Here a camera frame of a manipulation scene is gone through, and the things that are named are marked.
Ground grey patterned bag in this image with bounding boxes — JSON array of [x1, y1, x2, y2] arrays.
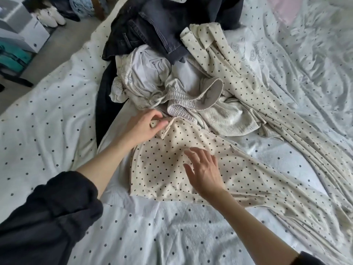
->
[[69, 0, 103, 19]]

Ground person's right hand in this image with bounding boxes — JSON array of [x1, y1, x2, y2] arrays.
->
[[182, 146, 228, 201]]

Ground green object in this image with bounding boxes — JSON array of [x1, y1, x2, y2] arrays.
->
[[0, 41, 34, 75]]

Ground black clothes rack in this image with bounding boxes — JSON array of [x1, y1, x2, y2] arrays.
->
[[0, 71, 34, 89]]

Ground person's black sleeve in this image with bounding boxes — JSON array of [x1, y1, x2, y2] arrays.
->
[[289, 251, 326, 265], [0, 171, 104, 265]]

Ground white dotted bed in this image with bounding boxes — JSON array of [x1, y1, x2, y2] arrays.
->
[[0, 0, 353, 265]]

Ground person's black left sleeve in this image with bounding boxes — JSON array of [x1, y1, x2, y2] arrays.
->
[[0, 171, 104, 265]]

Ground cream polka dot trousers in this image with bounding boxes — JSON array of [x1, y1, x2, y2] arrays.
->
[[129, 22, 353, 257]]

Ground dark denim jeans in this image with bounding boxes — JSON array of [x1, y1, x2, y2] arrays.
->
[[102, 0, 246, 65]]

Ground white storage box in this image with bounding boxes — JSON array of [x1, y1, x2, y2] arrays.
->
[[0, 0, 51, 54]]

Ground dark grey jeans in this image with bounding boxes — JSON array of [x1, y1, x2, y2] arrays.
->
[[95, 58, 128, 148]]

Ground light grey smocked garment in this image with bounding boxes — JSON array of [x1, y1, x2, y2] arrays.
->
[[109, 44, 224, 130]]

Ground dark side table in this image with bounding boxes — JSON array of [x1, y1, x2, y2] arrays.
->
[[91, 0, 108, 21]]

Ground person's left forearm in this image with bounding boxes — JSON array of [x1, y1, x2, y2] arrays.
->
[[77, 135, 136, 199]]

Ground white shoe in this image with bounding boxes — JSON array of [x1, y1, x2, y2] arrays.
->
[[34, 9, 58, 29], [47, 5, 67, 27]]

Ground person's black right sleeve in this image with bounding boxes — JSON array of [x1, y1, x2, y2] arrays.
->
[[289, 251, 326, 265]]

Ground cream patterned pyjama top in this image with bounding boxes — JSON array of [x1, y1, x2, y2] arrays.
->
[[204, 25, 288, 138]]

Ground person's right forearm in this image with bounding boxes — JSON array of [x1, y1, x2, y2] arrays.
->
[[210, 187, 301, 265]]

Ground person's left hand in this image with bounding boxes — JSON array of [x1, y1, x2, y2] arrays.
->
[[122, 109, 170, 148]]

